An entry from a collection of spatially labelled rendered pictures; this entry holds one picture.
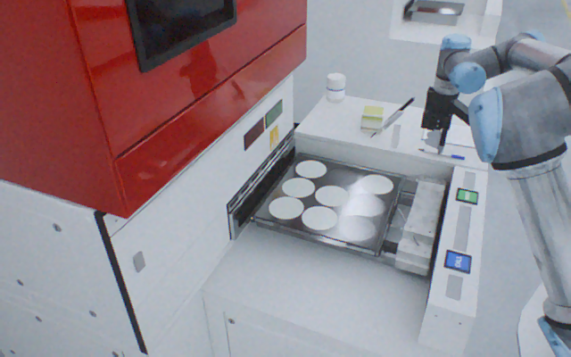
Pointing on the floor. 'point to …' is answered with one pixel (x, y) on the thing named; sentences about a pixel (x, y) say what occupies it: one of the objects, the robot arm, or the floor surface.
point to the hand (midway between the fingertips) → (442, 150)
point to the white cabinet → (265, 335)
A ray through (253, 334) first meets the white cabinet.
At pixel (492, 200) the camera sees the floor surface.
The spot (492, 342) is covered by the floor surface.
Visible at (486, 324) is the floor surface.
